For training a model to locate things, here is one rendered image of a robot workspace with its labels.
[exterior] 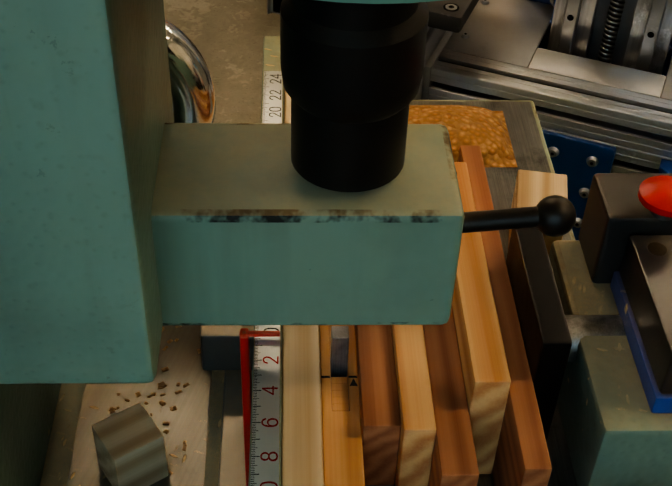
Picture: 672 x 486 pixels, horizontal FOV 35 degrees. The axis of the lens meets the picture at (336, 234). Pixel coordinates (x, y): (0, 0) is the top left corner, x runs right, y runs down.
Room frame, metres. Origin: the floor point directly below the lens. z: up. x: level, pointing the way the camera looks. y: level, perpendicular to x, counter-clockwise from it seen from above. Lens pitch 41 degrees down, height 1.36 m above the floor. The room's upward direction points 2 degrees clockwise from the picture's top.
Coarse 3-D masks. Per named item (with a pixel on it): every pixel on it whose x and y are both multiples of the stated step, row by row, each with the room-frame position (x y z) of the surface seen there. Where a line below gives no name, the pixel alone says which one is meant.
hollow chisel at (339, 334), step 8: (336, 328) 0.38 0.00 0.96; (344, 328) 0.38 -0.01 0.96; (336, 336) 0.37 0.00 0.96; (344, 336) 0.37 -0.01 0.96; (336, 344) 0.37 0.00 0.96; (344, 344) 0.37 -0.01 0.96; (336, 352) 0.37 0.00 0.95; (344, 352) 0.37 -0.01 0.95; (336, 360) 0.37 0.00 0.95; (344, 360) 0.37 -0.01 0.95; (336, 368) 0.37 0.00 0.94; (344, 368) 0.37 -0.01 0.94; (336, 376) 0.37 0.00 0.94; (344, 376) 0.37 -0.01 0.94
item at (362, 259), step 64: (192, 128) 0.40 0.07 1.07; (256, 128) 0.40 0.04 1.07; (192, 192) 0.36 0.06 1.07; (256, 192) 0.36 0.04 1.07; (320, 192) 0.36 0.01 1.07; (384, 192) 0.36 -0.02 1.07; (448, 192) 0.36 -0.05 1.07; (192, 256) 0.34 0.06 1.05; (256, 256) 0.34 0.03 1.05; (320, 256) 0.34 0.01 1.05; (384, 256) 0.35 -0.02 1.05; (448, 256) 0.35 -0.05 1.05; (192, 320) 0.34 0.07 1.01; (256, 320) 0.34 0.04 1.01; (320, 320) 0.34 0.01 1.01; (384, 320) 0.35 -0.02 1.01
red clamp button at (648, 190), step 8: (656, 176) 0.44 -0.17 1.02; (664, 176) 0.44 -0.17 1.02; (640, 184) 0.44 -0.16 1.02; (648, 184) 0.43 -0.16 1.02; (656, 184) 0.43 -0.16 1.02; (664, 184) 0.43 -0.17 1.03; (640, 192) 0.43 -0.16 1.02; (648, 192) 0.43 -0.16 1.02; (656, 192) 0.43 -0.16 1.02; (664, 192) 0.42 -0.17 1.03; (640, 200) 0.43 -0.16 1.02; (648, 200) 0.42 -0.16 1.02; (656, 200) 0.42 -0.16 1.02; (664, 200) 0.42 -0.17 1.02; (648, 208) 0.42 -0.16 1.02; (656, 208) 0.42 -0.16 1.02; (664, 208) 0.42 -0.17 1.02; (664, 216) 0.42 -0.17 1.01
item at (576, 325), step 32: (512, 256) 0.42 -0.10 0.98; (544, 256) 0.41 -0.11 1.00; (512, 288) 0.41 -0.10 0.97; (544, 288) 0.38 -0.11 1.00; (544, 320) 0.36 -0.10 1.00; (576, 320) 0.39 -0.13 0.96; (608, 320) 0.39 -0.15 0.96; (544, 352) 0.34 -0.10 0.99; (576, 352) 0.38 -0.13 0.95; (544, 384) 0.34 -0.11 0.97; (544, 416) 0.34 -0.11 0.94
